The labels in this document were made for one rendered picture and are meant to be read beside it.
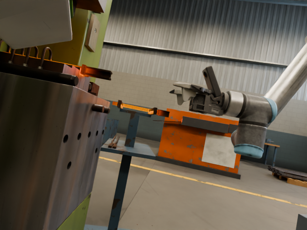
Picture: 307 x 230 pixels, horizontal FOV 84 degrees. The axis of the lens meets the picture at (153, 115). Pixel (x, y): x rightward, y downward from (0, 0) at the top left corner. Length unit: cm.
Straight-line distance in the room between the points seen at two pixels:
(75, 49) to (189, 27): 860
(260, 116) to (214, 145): 351
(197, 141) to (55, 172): 371
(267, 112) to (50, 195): 71
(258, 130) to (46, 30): 62
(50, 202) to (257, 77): 895
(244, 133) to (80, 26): 90
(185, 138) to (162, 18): 695
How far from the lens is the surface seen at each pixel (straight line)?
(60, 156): 55
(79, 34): 104
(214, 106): 65
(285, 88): 86
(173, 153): 410
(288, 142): 939
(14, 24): 25
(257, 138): 67
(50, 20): 25
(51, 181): 57
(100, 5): 83
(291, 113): 947
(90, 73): 69
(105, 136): 432
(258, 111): 68
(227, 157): 425
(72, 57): 101
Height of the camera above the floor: 86
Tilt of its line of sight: 2 degrees up
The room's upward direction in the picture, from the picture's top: 11 degrees clockwise
